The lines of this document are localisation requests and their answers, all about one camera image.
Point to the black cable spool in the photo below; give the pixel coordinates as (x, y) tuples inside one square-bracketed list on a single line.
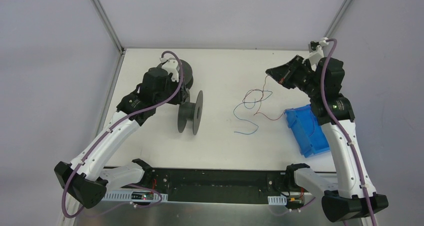
[(190, 111)]

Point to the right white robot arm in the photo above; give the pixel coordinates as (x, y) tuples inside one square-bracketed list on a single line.
[(354, 195)]

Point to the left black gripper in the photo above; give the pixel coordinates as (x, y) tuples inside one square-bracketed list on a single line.
[(185, 94)]

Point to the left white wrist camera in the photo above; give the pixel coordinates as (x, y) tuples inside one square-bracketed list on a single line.
[(172, 67)]

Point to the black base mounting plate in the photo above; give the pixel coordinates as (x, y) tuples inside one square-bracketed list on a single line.
[(219, 186)]

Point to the blue plastic bin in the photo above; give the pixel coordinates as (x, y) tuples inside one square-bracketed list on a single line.
[(306, 130)]

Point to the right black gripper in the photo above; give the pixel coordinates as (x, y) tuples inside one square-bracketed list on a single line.
[(298, 74)]

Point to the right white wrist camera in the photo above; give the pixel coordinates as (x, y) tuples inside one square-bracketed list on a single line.
[(316, 52)]

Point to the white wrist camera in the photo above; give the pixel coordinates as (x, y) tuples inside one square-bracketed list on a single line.
[(316, 52), (172, 67)]

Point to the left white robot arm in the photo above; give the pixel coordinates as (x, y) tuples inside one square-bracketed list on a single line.
[(84, 178)]

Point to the black spool lying flat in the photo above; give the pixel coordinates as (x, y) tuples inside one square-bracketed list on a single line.
[(188, 72)]

